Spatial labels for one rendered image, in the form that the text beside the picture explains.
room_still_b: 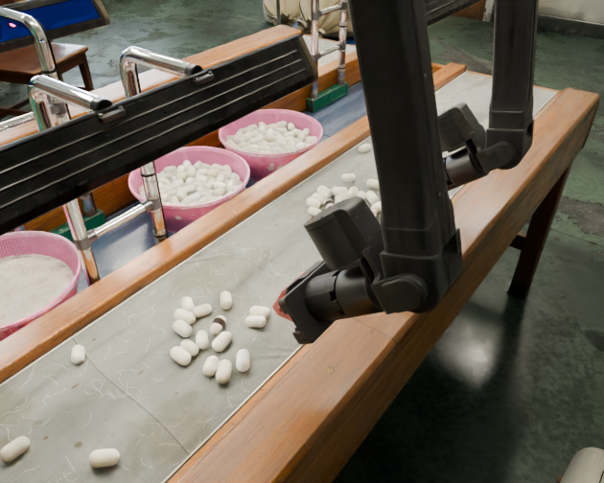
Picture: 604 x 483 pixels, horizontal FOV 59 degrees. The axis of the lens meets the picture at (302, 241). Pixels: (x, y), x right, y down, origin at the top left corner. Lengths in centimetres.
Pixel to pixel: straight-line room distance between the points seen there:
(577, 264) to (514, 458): 99
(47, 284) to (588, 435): 148
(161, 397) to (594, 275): 190
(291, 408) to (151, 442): 19
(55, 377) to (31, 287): 23
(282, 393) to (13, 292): 54
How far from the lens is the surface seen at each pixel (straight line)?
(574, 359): 201
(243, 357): 81
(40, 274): 108
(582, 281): 234
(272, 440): 72
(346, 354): 80
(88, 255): 95
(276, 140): 143
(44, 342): 91
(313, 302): 63
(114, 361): 87
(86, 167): 66
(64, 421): 83
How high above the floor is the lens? 137
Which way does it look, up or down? 37 degrees down
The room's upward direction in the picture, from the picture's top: straight up
